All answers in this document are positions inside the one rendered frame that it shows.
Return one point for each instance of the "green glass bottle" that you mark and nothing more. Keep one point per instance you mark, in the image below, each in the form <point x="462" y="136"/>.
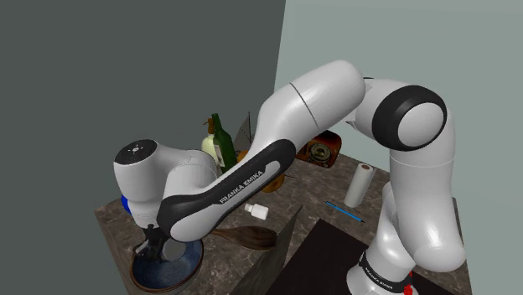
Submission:
<point x="224" y="143"/>

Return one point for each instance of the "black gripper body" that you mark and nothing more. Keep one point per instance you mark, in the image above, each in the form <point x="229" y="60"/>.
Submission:
<point x="153" y="242"/>

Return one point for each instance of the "pale yellow dispenser bottle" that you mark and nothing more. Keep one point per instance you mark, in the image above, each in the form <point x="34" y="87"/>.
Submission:
<point x="208" y="143"/>

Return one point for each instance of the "blue pen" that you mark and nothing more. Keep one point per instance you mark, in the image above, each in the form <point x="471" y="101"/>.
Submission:
<point x="344" y="212"/>

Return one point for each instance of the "blue bowl with brown rim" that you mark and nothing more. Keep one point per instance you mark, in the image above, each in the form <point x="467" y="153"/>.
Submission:
<point x="171" y="273"/>

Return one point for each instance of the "dark robot stand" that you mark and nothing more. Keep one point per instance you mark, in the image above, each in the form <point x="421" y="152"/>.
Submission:
<point x="323" y="257"/>

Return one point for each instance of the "brown wooden radio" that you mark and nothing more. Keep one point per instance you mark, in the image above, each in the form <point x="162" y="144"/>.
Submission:
<point x="323" y="152"/>

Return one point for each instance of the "blue round object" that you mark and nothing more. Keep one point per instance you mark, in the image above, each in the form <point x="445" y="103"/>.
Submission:
<point x="126" y="204"/>

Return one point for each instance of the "grey triangular sheet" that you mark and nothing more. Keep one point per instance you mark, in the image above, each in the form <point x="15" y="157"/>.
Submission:
<point x="244" y="135"/>

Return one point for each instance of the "grey stone triangular panel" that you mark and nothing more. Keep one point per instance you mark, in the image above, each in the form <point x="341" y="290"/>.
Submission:
<point x="273" y="261"/>

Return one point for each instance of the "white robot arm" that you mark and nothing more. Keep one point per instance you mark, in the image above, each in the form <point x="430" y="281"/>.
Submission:
<point x="323" y="96"/>

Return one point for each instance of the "small white bottle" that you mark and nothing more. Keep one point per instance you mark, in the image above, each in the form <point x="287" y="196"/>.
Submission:
<point x="258" y="211"/>

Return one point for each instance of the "brown wooden spoon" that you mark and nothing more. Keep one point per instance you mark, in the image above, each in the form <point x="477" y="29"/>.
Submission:
<point x="249" y="238"/>

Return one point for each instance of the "white paper towel roll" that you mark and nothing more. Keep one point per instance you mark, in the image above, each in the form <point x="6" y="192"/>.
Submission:
<point x="358" y="186"/>

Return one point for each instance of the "orange brown bowl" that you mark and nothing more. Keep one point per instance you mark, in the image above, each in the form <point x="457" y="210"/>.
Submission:
<point x="274" y="185"/>

